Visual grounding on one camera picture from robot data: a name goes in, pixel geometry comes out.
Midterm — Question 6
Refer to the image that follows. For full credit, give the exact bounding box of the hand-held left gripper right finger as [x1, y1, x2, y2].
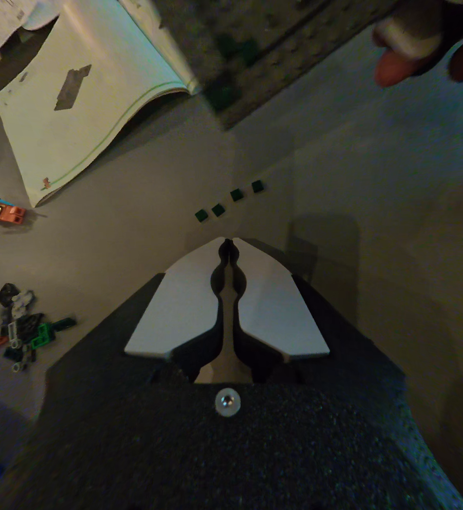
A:
[231, 237, 331, 384]

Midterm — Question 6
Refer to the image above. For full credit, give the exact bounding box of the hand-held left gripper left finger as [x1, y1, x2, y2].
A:
[124, 237, 229, 384]

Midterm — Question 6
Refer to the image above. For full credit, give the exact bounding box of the grey brick baseplate build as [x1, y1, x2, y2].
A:
[152, 0, 400, 132]

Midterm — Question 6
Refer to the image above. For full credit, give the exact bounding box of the grey desk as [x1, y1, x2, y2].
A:
[0, 0, 463, 510]

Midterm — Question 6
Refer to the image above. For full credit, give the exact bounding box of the person's right hand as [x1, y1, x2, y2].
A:
[374, 26, 463, 88]

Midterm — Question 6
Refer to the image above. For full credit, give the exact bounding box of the pile of small brick pieces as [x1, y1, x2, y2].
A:
[0, 282, 78, 374]

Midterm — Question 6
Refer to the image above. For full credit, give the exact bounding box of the open instruction booklet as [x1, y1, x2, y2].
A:
[0, 0, 203, 209]

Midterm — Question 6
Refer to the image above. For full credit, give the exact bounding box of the orange brick model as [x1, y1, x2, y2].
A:
[0, 190, 28, 225]

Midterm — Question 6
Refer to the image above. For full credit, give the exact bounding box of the white printed paper sheet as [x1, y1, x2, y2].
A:
[0, 0, 63, 52]

